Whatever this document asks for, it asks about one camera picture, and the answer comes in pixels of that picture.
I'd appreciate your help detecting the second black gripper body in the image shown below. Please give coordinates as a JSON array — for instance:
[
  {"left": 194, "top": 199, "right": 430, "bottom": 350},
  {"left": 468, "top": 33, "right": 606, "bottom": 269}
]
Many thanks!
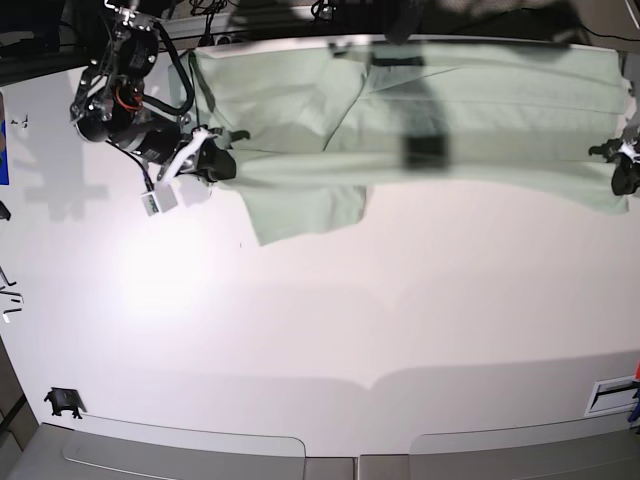
[{"left": 588, "top": 139, "right": 639, "bottom": 164}]

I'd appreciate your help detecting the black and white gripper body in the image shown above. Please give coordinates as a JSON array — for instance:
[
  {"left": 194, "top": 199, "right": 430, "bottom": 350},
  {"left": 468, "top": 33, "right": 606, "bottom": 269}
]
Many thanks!
[{"left": 157, "top": 127, "right": 223, "bottom": 184}]

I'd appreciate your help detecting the light green T-shirt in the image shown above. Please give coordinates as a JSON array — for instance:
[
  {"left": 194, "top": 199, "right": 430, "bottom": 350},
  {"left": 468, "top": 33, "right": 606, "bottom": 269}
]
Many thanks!
[{"left": 183, "top": 43, "right": 631, "bottom": 245}]

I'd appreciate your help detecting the blue panel at edge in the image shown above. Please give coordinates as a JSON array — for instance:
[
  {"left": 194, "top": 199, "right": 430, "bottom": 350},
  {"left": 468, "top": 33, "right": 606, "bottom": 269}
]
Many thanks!
[{"left": 0, "top": 94, "right": 10, "bottom": 186}]

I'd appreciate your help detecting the black hex key set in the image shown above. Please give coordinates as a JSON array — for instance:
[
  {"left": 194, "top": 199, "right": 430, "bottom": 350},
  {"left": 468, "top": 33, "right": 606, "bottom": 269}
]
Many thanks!
[{"left": 1, "top": 269, "right": 25, "bottom": 325}]

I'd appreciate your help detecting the black clamp on table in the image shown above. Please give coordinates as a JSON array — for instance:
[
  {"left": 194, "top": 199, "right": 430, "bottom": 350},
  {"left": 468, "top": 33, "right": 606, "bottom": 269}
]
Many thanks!
[{"left": 44, "top": 387, "right": 87, "bottom": 419}]

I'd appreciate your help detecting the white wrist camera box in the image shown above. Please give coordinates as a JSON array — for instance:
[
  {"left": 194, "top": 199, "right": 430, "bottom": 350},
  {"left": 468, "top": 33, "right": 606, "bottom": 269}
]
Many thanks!
[{"left": 140, "top": 184, "right": 178, "bottom": 216}]

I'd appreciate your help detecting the robot arm with camera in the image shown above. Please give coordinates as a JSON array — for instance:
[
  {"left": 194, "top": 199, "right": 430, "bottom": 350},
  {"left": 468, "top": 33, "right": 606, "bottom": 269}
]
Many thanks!
[{"left": 69, "top": 1, "right": 195, "bottom": 165}]

